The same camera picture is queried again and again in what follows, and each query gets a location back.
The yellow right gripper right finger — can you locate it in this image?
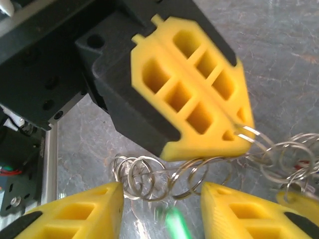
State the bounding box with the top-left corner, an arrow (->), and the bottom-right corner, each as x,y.
200,181 -> 319,239

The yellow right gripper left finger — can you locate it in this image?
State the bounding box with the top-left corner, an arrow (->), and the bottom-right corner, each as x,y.
0,181 -> 125,239

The yellow key tag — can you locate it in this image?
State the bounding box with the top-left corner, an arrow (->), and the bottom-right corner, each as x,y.
276,191 -> 319,221

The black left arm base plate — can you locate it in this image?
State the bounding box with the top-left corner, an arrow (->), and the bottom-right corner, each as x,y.
0,129 -> 47,217

